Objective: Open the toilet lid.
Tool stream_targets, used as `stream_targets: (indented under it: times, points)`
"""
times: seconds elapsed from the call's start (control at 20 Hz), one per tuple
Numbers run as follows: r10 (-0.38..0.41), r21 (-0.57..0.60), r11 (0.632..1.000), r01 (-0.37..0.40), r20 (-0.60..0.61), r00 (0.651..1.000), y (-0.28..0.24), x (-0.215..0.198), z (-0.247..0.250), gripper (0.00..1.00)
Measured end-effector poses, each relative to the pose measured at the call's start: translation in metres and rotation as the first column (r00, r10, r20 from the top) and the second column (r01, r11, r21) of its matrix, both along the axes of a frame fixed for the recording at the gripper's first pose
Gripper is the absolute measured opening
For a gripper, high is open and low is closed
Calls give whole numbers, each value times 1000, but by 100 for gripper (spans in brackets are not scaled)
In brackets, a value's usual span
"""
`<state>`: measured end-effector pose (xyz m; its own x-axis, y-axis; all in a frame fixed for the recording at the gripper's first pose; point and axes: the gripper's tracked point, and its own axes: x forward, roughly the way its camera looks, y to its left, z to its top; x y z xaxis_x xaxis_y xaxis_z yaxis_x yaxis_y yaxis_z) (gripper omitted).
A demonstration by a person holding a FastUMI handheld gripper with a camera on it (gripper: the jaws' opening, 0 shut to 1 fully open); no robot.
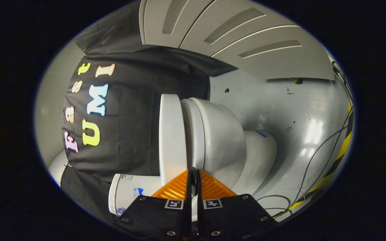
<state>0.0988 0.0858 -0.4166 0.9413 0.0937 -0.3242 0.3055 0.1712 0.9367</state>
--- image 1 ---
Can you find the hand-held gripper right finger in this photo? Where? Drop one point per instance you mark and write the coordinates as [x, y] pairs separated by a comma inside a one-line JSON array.
[[200, 221]]

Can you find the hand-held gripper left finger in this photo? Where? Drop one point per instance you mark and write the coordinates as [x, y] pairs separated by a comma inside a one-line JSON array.
[[189, 207]]

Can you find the white toilet lid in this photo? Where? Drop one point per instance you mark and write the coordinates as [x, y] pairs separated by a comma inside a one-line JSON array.
[[172, 134]]

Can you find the white ceramic toilet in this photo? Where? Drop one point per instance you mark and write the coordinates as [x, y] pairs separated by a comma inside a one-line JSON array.
[[219, 140]]

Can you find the white toilet seat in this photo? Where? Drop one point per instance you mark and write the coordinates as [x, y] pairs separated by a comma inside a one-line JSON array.
[[193, 134]]

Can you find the black backdrop cloth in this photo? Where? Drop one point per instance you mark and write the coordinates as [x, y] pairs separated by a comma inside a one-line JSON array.
[[129, 117]]

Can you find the yellow black hazard tape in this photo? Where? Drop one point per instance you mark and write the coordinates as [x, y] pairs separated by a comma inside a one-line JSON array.
[[343, 147]]

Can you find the white drawer cabinet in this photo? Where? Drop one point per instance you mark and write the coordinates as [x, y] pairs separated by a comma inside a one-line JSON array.
[[246, 43]]

